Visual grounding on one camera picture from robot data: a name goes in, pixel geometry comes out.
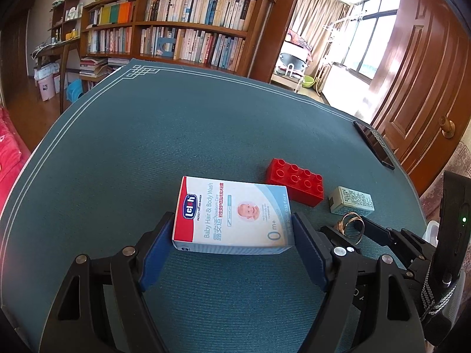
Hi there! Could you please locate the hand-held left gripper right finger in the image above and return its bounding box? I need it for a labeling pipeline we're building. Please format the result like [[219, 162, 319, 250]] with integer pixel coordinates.
[[291, 212, 428, 353]]

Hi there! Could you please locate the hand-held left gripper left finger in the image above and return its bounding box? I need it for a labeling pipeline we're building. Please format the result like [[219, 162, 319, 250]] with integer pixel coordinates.
[[39, 211, 176, 353]]

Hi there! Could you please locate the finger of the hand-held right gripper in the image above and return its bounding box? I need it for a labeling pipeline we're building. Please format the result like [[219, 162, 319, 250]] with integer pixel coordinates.
[[319, 225, 363, 255], [361, 217, 432, 263]]

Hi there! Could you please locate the metal ring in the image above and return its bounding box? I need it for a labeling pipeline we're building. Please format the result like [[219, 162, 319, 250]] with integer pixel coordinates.
[[336, 212, 365, 244]]

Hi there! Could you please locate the clear plastic container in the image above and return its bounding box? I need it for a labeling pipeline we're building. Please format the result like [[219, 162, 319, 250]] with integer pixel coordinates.
[[423, 221, 441, 246]]

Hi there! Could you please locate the white blue carton box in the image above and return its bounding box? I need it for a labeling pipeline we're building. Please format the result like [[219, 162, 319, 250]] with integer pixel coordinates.
[[172, 176, 295, 257]]

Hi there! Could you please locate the teal covered desktop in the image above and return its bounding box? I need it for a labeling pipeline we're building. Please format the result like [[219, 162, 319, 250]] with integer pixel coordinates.
[[0, 59, 429, 353]]

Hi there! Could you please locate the small grey-green box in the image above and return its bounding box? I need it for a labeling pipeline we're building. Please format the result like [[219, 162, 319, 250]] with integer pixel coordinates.
[[328, 186, 376, 215]]

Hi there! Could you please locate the red toy brick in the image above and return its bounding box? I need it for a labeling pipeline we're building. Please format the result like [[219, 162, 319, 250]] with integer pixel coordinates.
[[265, 158, 325, 207]]

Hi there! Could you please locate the black smartphone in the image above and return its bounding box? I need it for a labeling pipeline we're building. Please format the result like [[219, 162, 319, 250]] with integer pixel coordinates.
[[353, 120, 396, 171]]

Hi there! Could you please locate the brass door knob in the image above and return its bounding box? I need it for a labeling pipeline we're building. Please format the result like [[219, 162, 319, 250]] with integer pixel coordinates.
[[438, 115, 456, 140]]

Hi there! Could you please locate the brown wooden door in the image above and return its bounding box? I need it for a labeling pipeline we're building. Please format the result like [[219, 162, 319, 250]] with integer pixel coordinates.
[[369, 0, 471, 196]]

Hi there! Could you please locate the red blanket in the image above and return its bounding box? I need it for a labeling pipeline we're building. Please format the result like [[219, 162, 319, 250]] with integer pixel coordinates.
[[0, 106, 32, 214]]

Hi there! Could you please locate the white baby stroller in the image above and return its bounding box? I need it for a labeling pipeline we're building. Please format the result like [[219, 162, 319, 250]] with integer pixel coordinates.
[[277, 29, 314, 86]]

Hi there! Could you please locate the blue plastic stool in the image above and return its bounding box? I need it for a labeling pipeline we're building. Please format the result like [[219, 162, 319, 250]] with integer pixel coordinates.
[[66, 79, 84, 102]]

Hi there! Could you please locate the white drying rack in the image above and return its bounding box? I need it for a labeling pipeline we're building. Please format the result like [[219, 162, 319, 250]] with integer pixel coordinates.
[[319, 12, 354, 93]]

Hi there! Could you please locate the stack of books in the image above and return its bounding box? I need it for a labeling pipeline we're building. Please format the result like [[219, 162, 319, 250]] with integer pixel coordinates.
[[79, 55, 130, 80]]

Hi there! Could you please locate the pink waste bin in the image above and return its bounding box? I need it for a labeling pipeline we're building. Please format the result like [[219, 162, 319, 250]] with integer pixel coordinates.
[[37, 77, 57, 102]]

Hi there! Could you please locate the window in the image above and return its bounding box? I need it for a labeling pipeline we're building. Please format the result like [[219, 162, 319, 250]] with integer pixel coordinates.
[[342, 0, 402, 82]]

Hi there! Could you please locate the beige curtain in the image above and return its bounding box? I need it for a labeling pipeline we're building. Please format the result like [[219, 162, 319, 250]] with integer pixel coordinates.
[[293, 0, 354, 71]]

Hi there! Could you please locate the wooden side table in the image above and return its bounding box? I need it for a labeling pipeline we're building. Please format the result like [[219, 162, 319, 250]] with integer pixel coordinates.
[[31, 38, 82, 115]]

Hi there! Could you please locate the large wooden bookcase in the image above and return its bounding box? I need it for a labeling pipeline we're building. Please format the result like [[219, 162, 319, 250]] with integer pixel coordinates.
[[80, 0, 266, 77]]

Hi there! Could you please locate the small wooden shelf unit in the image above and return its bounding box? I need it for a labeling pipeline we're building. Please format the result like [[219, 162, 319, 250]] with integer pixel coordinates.
[[48, 0, 84, 45]]

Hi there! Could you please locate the black white striped strap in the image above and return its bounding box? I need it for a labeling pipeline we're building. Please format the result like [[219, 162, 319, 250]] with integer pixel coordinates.
[[419, 255, 459, 317]]

